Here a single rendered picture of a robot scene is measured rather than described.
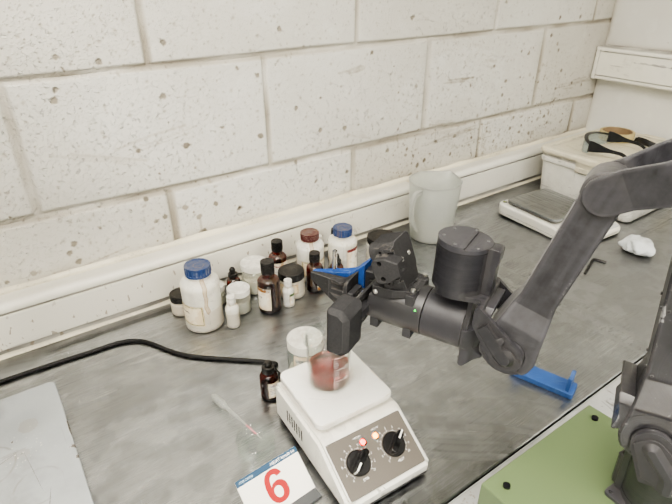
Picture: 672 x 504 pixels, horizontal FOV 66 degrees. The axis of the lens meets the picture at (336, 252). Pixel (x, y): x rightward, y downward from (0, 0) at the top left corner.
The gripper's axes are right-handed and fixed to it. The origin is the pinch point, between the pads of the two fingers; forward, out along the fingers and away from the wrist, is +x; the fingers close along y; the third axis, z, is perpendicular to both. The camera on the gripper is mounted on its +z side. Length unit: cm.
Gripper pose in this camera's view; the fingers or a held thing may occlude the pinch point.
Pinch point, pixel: (335, 281)
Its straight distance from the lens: 64.1
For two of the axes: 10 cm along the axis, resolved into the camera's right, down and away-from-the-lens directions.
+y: -4.9, 4.2, -7.6
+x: -8.7, -2.5, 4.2
